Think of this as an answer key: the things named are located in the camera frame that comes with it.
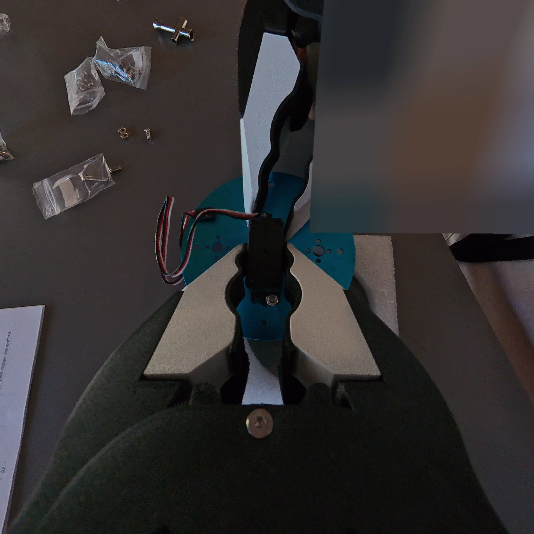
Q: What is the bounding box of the assembly instruction booklet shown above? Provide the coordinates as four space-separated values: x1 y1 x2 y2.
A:
0 305 46 518

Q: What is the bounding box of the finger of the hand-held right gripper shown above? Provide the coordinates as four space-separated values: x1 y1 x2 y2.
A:
286 156 312 239
239 32 313 218

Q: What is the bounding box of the person's white shirt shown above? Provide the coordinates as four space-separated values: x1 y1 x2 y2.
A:
443 233 534 318

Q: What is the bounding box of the red white black servo cable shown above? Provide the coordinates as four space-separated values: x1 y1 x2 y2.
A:
155 196 268 288

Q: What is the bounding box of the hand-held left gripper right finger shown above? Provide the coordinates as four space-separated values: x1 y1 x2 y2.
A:
281 245 382 404

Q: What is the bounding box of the dark grey desk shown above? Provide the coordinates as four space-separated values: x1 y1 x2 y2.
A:
0 0 534 534

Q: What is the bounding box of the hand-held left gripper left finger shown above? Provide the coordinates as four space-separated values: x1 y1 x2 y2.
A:
143 244 250 404

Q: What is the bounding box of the metal cross socket wrench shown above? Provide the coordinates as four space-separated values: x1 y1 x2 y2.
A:
152 17 195 46

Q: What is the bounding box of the white foam sheet with hole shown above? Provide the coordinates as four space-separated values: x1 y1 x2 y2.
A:
241 234 400 405

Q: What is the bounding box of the blue round metal plate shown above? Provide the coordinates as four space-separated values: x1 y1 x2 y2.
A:
181 173 356 343

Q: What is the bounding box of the black strap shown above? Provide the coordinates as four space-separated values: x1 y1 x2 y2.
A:
448 234 534 263

